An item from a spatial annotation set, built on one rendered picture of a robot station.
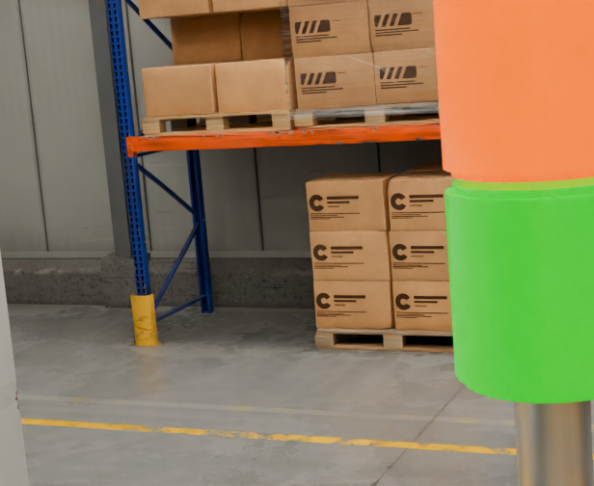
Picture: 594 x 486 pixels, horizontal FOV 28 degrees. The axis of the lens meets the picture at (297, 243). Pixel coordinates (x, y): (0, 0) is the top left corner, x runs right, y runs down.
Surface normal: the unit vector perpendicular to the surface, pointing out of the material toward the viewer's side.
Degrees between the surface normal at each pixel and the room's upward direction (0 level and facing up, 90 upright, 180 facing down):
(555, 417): 90
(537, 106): 90
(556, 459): 90
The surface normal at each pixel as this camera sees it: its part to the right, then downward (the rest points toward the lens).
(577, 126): 0.07, 0.16
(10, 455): 0.95, -0.02
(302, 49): -0.40, 0.15
